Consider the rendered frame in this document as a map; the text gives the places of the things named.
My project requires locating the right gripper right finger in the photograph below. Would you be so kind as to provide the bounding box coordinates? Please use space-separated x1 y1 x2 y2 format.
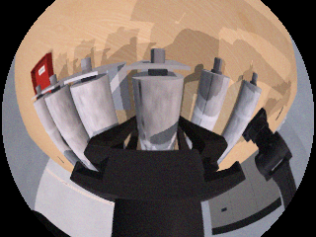
177 116 228 164

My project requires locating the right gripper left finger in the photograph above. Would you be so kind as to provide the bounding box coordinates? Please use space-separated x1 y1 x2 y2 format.
88 116 138 150

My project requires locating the red rectangular tray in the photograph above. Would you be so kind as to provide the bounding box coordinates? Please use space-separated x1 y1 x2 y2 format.
31 52 54 95

